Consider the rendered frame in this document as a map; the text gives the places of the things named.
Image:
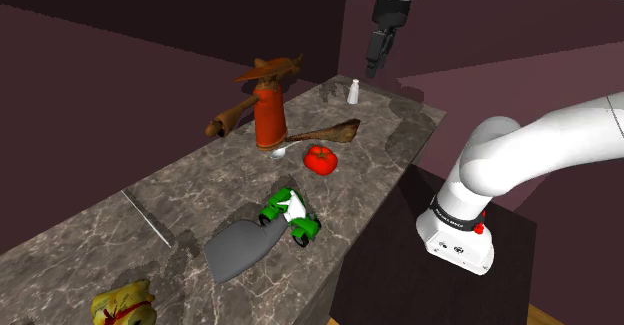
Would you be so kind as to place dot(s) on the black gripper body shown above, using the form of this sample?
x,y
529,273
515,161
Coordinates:
x,y
389,13

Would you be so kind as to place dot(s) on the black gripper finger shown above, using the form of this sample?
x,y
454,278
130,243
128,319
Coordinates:
x,y
375,51
391,39

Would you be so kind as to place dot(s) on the red tomato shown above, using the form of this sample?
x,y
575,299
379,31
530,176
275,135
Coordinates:
x,y
320,160

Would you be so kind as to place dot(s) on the yellow bundle with red ribbon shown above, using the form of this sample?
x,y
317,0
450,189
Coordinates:
x,y
122,304

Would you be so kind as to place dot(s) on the dark robot stand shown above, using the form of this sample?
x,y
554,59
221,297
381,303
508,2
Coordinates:
x,y
419,285

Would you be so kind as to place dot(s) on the brown wooden broom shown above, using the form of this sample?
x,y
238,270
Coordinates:
x,y
336,131

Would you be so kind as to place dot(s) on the orange scarecrow figure with hat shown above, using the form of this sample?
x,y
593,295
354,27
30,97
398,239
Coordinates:
x,y
269,114

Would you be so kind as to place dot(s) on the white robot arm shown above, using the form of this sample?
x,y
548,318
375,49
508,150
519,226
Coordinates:
x,y
516,153

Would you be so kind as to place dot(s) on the green and white toy tractor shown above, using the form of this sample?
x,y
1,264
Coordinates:
x,y
302,222

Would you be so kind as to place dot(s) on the silver knife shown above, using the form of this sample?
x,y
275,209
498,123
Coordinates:
x,y
148,219

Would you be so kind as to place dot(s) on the silver spoon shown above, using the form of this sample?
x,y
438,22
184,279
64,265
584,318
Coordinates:
x,y
278,153

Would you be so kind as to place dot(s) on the white salt shaker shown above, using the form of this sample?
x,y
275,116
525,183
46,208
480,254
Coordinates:
x,y
353,94

